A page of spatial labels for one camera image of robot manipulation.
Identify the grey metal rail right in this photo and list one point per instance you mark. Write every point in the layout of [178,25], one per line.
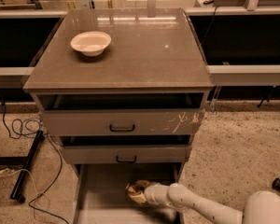
[245,75]

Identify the grey middle drawer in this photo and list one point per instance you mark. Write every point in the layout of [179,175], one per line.
[126,149]

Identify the grey metal rail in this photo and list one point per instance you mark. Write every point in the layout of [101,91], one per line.
[245,75]
[14,77]

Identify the white bowl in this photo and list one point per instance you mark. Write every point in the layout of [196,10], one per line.
[91,43]

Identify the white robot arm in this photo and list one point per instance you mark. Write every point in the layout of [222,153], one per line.
[262,207]

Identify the grey metal rail left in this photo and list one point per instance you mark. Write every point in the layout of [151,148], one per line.
[14,77]

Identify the grey drawer cabinet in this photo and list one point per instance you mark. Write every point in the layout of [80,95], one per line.
[150,52]

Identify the grey drawer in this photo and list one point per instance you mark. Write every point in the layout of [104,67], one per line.
[126,149]
[124,114]
[102,199]

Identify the grey top drawer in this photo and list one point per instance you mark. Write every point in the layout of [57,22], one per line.
[124,114]

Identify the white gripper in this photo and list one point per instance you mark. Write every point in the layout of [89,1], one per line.
[151,192]

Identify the crushed orange can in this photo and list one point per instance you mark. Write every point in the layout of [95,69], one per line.
[134,187]

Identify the grey bottom drawer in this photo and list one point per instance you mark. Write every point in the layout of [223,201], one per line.
[102,199]

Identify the black metal stand leg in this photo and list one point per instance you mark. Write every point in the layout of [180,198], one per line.
[16,193]

